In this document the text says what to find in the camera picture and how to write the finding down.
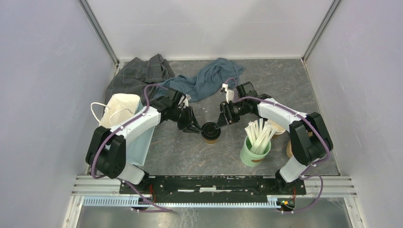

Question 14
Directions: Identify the light blue paper bag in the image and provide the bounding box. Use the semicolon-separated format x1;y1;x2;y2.
90;94;159;166

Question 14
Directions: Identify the blue-grey cloth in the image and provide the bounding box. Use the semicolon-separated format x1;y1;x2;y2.
153;58;245;102

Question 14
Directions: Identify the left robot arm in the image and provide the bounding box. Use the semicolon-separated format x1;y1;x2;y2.
86;87;202;194

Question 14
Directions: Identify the grey checked cloth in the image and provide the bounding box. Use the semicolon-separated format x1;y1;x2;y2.
104;54;175;105

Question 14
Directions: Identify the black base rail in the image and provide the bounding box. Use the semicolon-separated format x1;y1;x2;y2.
135;175;307;203

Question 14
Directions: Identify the bundle of wrapped straws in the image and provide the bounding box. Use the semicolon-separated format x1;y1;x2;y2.
245;118;278;155

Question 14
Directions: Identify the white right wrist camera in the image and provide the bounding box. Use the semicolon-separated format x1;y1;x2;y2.
220;83;235;103

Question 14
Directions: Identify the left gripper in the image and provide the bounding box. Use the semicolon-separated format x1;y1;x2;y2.
171;105;203;134

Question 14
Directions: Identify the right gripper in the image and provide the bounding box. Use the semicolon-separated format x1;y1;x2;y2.
215;100;247;129

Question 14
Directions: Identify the stack of paper cups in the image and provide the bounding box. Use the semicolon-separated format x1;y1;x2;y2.
269;120;286;139

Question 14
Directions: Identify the brown pulp cup carrier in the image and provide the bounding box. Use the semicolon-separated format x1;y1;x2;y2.
286;132;313;158

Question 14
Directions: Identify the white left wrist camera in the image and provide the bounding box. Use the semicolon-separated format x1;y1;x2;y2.
178;95;191;109

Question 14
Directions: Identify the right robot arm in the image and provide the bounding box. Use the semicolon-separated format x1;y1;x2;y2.
215;82;333;194

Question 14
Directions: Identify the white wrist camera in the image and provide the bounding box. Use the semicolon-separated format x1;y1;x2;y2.
178;95;191;109
220;83;235;103

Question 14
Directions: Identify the green cup holding straws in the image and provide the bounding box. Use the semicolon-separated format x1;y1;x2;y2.
240;137;271;167

